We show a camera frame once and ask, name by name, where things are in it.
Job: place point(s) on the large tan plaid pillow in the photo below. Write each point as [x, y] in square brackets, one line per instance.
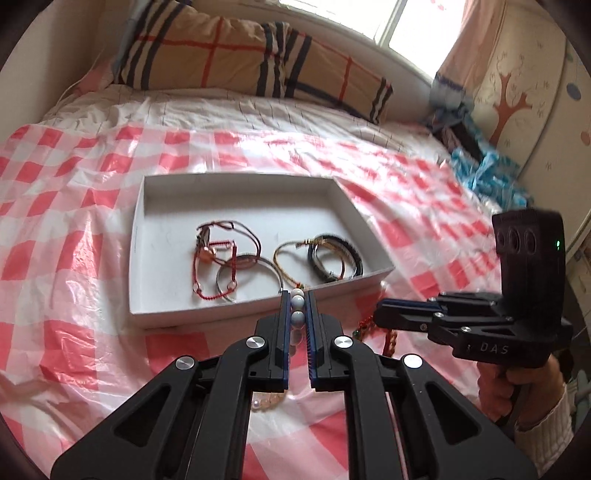
[198, 46]

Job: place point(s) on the dark clothes pile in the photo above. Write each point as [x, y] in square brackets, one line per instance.
[455, 134]

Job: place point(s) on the pink cloth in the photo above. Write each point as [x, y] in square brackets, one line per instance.
[99, 74]

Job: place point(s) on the window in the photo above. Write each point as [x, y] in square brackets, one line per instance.
[415, 27]

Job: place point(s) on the red checkered plastic sheet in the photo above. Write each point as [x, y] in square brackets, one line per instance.
[92, 254]

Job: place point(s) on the person's right hand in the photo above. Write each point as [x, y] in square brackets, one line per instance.
[496, 387]

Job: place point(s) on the person's right forearm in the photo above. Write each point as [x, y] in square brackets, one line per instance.
[545, 438]

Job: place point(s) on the pink curtain with stars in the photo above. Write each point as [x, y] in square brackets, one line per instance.
[121, 32]

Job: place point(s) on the blue round wall decal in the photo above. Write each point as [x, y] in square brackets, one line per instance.
[574, 90]

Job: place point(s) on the white cardboard box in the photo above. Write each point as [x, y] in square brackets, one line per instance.
[175, 207]

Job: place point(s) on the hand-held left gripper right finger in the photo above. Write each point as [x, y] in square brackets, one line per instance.
[310, 332]

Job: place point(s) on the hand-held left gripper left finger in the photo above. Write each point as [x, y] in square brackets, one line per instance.
[287, 332]

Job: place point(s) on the pink curtain with blue hem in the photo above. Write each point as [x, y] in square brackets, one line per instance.
[466, 55]

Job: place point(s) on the silver bangle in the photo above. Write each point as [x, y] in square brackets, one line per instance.
[226, 297]

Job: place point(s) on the small tan plaid pillow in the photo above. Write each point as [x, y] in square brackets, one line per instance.
[332, 74]

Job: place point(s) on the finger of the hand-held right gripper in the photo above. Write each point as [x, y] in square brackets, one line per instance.
[406, 318]
[406, 302]

